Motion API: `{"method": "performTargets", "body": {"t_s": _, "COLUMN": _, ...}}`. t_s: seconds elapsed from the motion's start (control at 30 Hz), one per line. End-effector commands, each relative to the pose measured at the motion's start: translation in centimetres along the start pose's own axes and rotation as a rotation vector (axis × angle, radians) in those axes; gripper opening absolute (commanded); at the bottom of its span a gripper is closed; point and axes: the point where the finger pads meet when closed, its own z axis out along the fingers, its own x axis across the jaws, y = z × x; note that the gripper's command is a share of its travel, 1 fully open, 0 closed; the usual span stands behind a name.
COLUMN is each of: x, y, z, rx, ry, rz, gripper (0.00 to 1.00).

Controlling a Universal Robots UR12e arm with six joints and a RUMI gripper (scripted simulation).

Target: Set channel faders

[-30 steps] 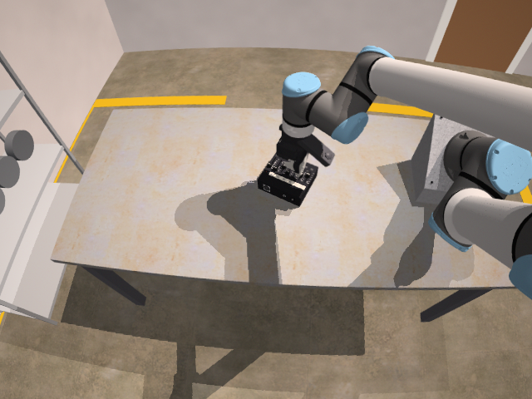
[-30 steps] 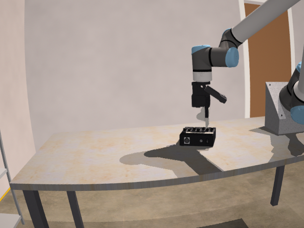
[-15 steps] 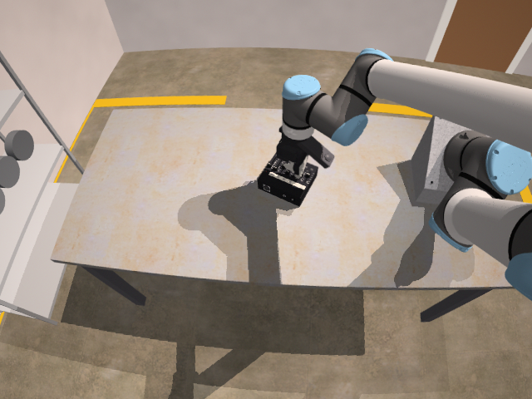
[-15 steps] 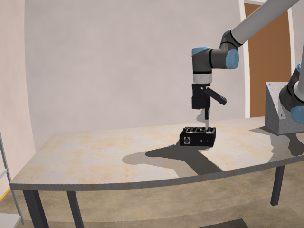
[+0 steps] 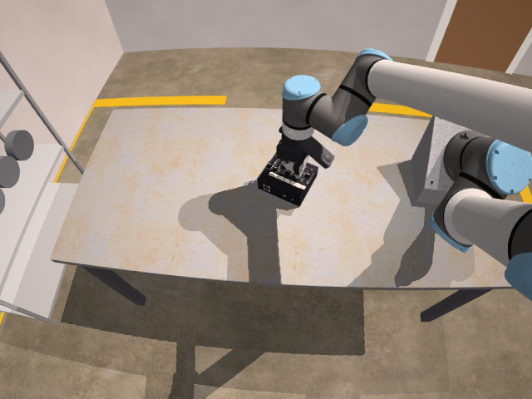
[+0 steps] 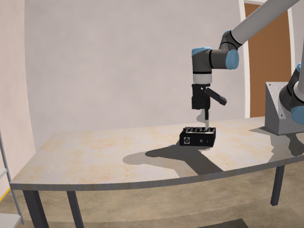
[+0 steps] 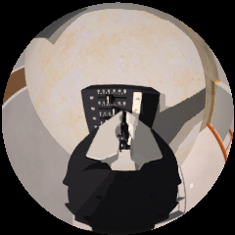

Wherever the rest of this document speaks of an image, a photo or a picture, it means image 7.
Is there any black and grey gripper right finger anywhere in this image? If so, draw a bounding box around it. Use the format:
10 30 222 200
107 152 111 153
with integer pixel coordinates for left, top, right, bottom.
123 111 182 185

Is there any black lighting desk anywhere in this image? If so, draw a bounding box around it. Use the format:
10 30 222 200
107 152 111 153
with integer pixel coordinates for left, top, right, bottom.
81 84 161 153

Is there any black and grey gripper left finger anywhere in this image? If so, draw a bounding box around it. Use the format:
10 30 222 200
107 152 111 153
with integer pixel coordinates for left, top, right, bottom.
63 111 124 186

